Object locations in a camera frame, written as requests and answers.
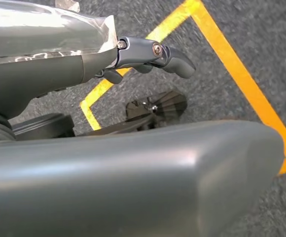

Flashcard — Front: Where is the black ribbed robot foot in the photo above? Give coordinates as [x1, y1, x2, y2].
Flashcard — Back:
[125, 91, 188, 128]

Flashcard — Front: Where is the black round robot joint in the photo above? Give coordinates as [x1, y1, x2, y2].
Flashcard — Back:
[12, 113, 75, 141]

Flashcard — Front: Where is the yellow floor tape outline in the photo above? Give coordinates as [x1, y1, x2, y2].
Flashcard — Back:
[80, 0, 286, 176]

